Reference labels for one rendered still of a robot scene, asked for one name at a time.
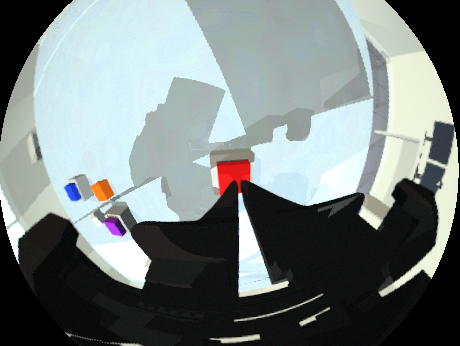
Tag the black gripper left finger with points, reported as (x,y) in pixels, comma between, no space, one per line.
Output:
(214,237)

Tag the orange block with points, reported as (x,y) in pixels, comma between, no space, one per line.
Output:
(102,190)

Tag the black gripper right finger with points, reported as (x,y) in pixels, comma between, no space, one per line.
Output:
(283,228)

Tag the red button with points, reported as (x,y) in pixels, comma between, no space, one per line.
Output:
(231,165)

